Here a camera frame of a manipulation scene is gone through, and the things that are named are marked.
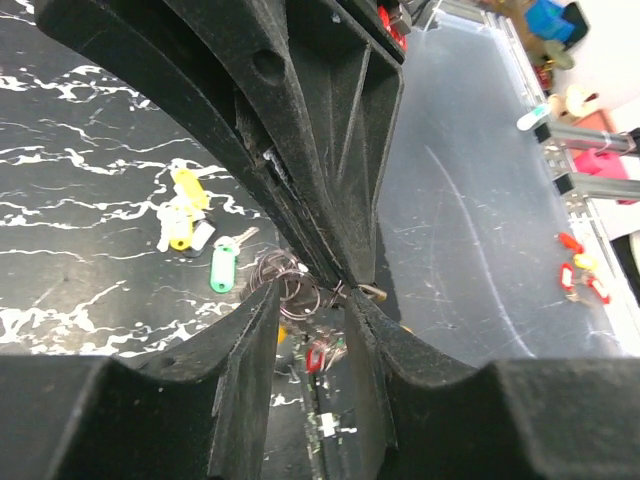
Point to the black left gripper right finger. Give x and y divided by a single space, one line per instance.
423 415

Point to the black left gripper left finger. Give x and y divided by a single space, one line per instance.
198 410

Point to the large keyring with yellow handle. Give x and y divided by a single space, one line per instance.
301 295

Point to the small yellow key tag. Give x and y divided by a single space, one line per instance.
180 227

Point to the red tag key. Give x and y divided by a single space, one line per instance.
315 359

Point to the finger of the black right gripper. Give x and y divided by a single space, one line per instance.
149 46
348 66

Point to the green key tag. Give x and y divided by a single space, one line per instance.
223 261

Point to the black key tag with key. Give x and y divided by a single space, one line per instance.
373 292

